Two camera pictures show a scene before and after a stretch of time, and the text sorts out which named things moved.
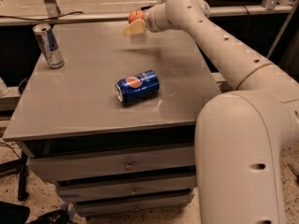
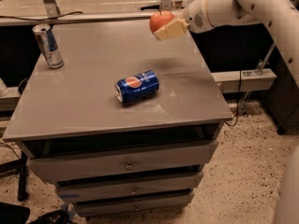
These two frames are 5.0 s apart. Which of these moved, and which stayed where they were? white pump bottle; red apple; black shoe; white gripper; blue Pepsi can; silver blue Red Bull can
Moved: white gripper; red apple
Stayed: white pump bottle; silver blue Red Bull can; black shoe; blue Pepsi can
